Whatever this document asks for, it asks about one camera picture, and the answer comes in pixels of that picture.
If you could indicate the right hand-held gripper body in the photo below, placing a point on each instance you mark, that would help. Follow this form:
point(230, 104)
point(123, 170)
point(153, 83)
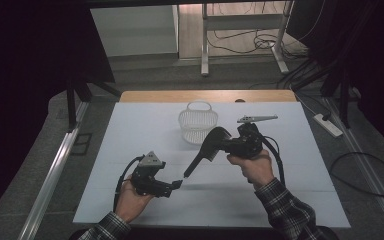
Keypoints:
point(246, 141)

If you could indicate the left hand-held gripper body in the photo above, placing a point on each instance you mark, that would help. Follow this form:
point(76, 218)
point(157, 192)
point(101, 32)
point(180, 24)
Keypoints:
point(148, 176)

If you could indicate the person's right hand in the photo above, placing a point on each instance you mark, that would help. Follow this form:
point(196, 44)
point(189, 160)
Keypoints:
point(251, 168)

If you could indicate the person's left hand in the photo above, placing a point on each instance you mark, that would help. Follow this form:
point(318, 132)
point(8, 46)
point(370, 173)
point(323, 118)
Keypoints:
point(130, 203)

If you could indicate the white table mat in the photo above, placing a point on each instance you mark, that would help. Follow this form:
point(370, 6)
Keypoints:
point(120, 133)

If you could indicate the white plastic basket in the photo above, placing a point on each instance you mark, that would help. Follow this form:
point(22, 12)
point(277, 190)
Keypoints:
point(197, 125)

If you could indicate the wooden table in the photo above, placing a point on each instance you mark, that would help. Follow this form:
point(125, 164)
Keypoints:
point(166, 96)

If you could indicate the white power strip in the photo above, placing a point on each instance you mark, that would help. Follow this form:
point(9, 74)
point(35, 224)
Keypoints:
point(328, 125)

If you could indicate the black metal stand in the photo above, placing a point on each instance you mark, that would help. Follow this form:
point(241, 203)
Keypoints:
point(75, 96)
point(340, 86)

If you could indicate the aluminium floor rail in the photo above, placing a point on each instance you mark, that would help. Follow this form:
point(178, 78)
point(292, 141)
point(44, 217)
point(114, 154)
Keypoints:
point(373, 180)
point(51, 173)

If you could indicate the white desk frame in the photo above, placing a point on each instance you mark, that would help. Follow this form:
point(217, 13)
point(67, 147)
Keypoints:
point(240, 21)

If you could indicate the white wall panel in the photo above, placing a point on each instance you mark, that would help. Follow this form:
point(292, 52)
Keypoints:
point(133, 30)

